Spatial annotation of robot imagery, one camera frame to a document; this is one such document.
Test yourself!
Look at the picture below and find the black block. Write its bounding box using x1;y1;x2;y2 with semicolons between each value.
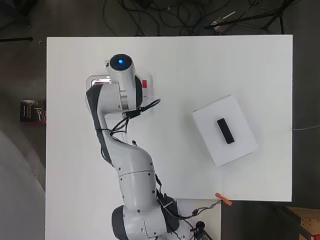
216;117;236;145

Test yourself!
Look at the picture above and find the white steel toaster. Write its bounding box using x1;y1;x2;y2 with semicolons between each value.
86;74;150;111

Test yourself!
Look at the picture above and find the black printed box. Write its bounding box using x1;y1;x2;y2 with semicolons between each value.
19;99;47;123

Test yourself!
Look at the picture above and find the black rod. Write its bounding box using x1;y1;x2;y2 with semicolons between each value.
0;36;34;43

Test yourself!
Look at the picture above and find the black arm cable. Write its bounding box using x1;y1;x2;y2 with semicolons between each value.
99;97;162;137

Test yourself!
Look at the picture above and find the black base cable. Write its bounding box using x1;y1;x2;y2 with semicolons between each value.
153;172;223;240

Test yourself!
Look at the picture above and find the black floor cable tangle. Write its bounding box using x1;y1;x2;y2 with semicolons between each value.
102;0;214;37

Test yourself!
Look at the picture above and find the black clamp mount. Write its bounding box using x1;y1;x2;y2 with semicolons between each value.
191;219;214;240

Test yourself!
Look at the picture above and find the white floor cable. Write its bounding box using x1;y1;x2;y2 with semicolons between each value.
292;124;320;132

